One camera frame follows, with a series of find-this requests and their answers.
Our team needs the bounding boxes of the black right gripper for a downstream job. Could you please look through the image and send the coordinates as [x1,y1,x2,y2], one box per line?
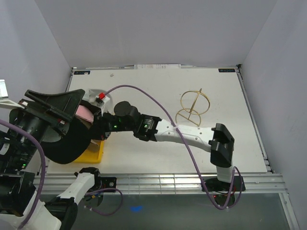
[84,109,134,140]

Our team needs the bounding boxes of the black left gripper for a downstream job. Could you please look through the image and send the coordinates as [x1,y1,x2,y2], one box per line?
[7,87,84,169]

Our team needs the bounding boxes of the black cap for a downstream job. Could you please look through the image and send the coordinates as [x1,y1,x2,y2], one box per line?
[41,117,91,165]

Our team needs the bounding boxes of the beige cap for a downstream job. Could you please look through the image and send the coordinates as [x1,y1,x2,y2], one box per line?
[86,122,100,146]

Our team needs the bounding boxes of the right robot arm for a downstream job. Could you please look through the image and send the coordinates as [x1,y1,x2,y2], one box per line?
[90,101,235,190]

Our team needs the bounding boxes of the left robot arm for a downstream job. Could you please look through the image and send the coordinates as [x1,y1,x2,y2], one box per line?
[0,89,102,230]

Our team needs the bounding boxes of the pink cap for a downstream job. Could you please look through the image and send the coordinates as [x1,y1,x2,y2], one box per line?
[75,105,94,123]

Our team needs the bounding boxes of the white cap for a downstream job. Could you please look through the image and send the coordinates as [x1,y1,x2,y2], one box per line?
[87,89,113,114]

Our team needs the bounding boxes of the black logo sticker left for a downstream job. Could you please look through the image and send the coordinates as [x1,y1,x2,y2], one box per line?
[73,70,90,75]

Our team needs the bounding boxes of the black logo sticker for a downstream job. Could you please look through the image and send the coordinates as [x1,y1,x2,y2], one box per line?
[73,70,90,75]
[218,68,236,73]

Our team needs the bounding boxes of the yellow tray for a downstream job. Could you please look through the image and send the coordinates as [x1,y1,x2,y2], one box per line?
[73,141,104,164]

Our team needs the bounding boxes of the paper sheet at back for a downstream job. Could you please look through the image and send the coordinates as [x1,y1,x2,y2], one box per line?
[134,64,181,69]

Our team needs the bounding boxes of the black logo sticker right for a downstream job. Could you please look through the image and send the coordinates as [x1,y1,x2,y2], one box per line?
[218,68,236,73]

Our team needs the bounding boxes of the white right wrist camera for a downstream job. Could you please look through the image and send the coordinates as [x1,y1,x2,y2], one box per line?
[94,92,111,113]

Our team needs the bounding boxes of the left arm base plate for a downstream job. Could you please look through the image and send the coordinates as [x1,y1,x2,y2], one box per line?
[96,177,117,192]

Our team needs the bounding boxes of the gold wire hat stand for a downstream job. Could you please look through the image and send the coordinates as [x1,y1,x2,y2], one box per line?
[175,88,211,127]

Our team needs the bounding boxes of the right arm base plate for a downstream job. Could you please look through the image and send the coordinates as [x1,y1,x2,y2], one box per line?
[204,176,246,192]

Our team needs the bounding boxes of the aluminium table frame rail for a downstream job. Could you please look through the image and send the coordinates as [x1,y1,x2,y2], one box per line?
[42,173,288,195]

